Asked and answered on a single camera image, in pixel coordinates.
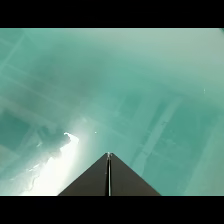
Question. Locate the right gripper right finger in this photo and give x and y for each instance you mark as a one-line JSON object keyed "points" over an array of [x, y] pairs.
{"points": [[128, 181]]}

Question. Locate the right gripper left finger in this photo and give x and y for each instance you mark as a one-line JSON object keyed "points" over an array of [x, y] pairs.
{"points": [[93, 181]]}

